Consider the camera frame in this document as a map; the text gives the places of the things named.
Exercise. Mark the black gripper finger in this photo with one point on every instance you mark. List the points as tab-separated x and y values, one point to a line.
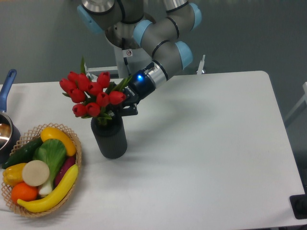
120	110

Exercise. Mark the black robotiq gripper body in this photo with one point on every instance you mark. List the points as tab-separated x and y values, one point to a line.
136	87

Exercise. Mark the dark grey ribbed vase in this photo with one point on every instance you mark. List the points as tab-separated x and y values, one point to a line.
111	139

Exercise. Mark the red tulip bouquet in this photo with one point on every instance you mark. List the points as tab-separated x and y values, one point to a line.
94	99

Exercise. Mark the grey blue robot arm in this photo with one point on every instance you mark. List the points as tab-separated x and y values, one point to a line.
160	39

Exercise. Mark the purple sweet potato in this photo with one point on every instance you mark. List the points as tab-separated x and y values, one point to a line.
70	161

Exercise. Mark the yellow squash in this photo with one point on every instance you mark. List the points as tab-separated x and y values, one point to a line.
55	133

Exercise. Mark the green bok choy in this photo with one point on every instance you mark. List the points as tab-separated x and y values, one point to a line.
53	153

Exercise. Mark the beige round disc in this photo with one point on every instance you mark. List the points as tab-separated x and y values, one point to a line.
35	173

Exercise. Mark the green cucumber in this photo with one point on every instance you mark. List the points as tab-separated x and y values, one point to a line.
23	154

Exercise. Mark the yellow banana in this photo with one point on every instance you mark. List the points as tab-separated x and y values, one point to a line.
57	195

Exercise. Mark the yellow bell pepper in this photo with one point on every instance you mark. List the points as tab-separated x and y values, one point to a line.
13	174

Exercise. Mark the orange fruit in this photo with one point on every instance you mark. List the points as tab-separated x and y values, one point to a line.
24	192

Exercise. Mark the black device at edge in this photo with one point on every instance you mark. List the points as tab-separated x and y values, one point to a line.
299	206

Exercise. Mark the blue handled saucepan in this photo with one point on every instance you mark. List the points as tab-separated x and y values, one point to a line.
9	134

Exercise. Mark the white frame at right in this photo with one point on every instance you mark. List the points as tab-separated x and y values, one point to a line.
297	109

